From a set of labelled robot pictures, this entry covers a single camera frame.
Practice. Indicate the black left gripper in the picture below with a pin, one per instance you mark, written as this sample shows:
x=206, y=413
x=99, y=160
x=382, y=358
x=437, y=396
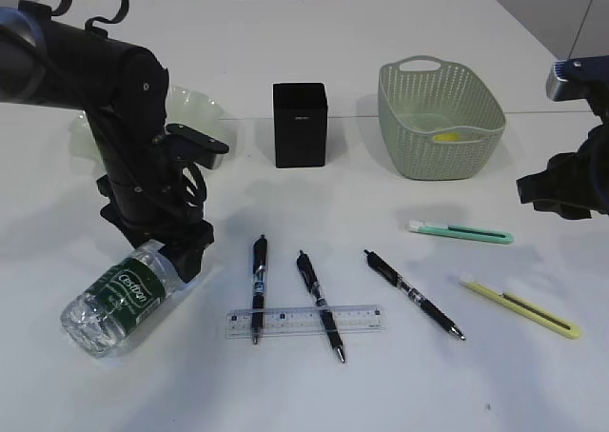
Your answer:
x=184, y=243

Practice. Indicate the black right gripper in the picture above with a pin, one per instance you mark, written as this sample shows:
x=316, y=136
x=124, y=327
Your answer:
x=574, y=184

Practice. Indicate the clear water bottle green label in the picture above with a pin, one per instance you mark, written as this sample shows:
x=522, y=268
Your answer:
x=103, y=317

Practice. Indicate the yellow utility knife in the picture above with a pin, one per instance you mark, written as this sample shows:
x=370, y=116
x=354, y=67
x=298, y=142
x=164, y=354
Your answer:
x=523, y=308

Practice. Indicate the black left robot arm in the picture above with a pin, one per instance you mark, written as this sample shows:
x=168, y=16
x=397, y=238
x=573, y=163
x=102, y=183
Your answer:
x=153, y=179

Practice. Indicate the black pen left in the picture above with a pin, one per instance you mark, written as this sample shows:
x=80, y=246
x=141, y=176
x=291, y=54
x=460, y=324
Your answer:
x=258, y=290

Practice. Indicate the black pen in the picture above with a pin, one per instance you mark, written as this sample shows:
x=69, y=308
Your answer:
x=313, y=287
x=394, y=278
x=258, y=290

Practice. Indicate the black pen middle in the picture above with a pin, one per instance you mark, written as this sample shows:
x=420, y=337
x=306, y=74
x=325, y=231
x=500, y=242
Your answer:
x=313, y=287

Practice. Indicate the clear plastic ruler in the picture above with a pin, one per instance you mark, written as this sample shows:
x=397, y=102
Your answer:
x=288, y=321

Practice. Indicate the green utility knife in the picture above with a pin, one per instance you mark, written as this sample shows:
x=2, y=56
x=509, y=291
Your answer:
x=461, y=232

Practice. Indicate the pale green wavy plate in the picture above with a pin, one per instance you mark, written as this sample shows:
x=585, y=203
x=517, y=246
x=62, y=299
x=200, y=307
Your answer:
x=184, y=106

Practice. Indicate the pale green woven basket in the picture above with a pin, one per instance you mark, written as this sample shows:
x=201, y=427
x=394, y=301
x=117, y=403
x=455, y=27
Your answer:
x=421, y=96

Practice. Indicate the black square pen holder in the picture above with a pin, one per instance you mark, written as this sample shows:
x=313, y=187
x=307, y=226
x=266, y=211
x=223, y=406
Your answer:
x=300, y=124

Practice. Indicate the black pen right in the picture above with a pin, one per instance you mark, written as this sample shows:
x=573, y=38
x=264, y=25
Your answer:
x=394, y=278

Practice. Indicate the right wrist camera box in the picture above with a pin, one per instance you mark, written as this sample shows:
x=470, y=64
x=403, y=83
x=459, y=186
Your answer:
x=578, y=78

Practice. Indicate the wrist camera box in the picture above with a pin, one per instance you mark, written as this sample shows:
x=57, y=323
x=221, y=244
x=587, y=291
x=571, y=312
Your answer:
x=578, y=78
x=186, y=144

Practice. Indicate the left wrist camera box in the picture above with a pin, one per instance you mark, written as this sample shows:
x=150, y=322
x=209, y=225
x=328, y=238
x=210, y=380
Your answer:
x=186, y=144

